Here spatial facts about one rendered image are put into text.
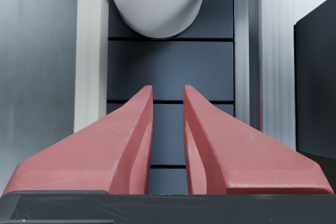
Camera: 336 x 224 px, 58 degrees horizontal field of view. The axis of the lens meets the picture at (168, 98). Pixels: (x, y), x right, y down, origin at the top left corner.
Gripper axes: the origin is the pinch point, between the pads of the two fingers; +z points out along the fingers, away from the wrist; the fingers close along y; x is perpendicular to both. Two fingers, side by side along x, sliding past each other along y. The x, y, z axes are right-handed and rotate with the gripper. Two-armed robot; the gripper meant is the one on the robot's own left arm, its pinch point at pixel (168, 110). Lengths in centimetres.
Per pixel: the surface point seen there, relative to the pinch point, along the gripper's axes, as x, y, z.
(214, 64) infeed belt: 1.4, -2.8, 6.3
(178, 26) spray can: -1.1, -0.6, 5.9
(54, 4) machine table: 0.3, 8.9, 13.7
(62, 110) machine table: 6.7, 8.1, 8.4
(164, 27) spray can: -1.3, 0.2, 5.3
